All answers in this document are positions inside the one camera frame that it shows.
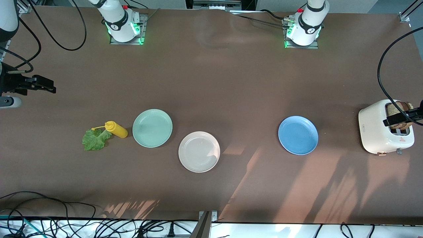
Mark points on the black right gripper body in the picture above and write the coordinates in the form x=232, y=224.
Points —
x=9, y=83

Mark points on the aluminium profile post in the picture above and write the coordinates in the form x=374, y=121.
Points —
x=203, y=228

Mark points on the yellow mustard squeeze bottle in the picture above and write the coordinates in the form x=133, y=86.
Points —
x=117, y=130

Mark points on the beige plate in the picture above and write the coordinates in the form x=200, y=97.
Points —
x=199, y=152

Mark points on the mint green plate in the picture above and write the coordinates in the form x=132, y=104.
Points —
x=152, y=128

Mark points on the grey left arm base plate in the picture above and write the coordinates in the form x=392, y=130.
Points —
x=314, y=47

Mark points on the white toaster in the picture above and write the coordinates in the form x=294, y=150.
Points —
x=373, y=132

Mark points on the brown table mat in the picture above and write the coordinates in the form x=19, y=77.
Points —
x=231, y=82

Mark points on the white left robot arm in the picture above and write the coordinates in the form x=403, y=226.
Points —
x=310, y=23

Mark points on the black power plug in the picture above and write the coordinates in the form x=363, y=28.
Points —
x=171, y=231

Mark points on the grey power strip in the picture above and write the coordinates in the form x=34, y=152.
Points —
x=214, y=4

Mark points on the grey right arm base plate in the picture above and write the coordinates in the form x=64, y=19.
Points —
x=142, y=36

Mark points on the green lettuce leaf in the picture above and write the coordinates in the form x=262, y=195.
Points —
x=94, y=141

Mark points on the blue plate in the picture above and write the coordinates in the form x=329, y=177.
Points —
x=298, y=135

